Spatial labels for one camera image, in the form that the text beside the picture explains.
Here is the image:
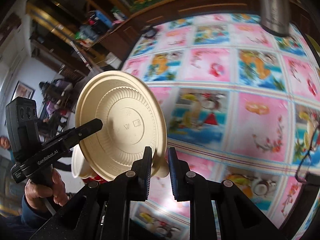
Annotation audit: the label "large beige plastic bowl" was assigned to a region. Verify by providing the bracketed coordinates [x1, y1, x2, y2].
[71, 144, 97, 179]

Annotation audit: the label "beige bowl with lip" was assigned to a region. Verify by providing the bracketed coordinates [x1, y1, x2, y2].
[75, 70, 169, 181]

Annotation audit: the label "person left hand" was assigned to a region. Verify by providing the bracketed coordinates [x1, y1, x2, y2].
[24, 169, 68, 212]

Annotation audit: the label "small black device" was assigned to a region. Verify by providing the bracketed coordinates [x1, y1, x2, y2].
[142, 26, 158, 38]

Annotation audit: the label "black smartphone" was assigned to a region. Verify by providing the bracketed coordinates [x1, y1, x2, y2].
[305, 172, 320, 187]

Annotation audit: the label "stainless steel thermos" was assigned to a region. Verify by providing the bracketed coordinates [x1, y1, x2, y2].
[260, 0, 290, 37]

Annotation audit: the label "black tracker camera box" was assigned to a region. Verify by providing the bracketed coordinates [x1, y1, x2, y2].
[5, 96, 41, 163]

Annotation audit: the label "framed wall picture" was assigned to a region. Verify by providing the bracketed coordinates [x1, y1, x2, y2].
[11, 81, 35, 101]

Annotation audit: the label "purple frame eyeglasses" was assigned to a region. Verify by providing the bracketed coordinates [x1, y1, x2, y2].
[295, 125, 319, 184]

